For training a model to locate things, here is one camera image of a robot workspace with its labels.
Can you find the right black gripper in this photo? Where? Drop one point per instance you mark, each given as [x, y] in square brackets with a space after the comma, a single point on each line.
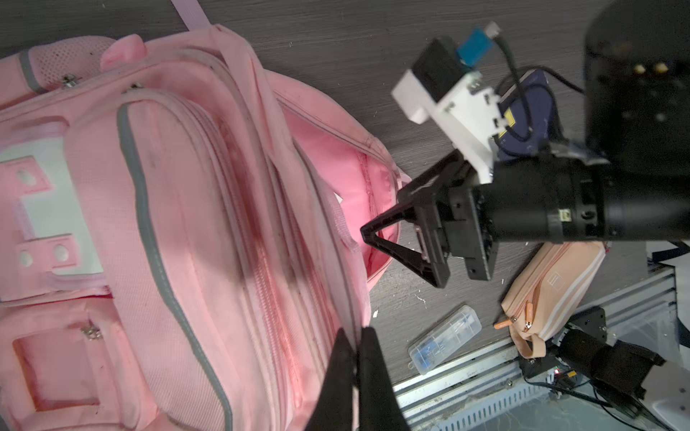
[447, 210]

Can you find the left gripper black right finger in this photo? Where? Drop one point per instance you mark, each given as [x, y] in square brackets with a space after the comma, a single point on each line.
[378, 406]

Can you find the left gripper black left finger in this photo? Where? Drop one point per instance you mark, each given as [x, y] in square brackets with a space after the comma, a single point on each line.
[335, 405]

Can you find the dark navy notebook yellow label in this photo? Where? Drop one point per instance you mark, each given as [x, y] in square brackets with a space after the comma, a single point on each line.
[536, 87]

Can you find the pink school backpack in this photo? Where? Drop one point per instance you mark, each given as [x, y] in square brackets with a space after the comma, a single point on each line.
[180, 235]

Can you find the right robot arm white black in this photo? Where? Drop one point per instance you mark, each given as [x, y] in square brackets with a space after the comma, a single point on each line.
[628, 180]

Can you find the clear plastic ruler case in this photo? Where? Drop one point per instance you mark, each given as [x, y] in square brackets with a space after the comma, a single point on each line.
[440, 343]

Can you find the peach pink pencil case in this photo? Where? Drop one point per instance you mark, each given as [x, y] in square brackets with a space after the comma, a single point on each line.
[547, 292]

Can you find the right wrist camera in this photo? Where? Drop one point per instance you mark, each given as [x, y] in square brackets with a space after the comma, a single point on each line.
[442, 85]

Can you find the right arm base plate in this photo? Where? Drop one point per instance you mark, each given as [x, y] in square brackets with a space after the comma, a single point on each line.
[617, 370]

